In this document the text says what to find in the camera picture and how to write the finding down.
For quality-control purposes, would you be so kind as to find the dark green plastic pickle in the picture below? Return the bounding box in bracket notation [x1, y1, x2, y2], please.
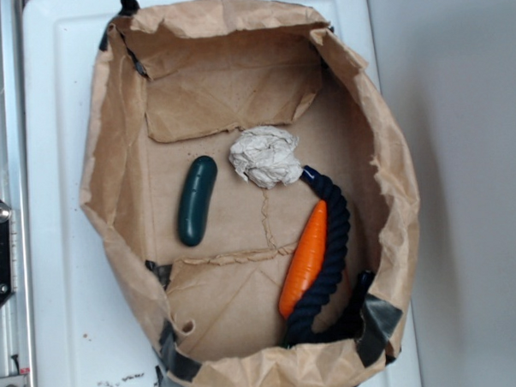
[177, 156, 217, 247]

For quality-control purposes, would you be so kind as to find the crumpled white paper ball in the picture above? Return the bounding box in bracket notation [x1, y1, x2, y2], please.
[228, 125, 303, 189]

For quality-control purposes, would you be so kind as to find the orange plastic carrot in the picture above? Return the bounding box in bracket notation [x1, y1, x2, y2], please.
[278, 199, 328, 319]

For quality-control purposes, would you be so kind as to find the brown paper bag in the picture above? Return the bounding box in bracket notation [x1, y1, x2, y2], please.
[80, 0, 419, 387]

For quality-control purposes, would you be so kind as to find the navy blue rope toy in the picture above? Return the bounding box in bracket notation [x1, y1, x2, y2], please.
[282, 165, 376, 348]

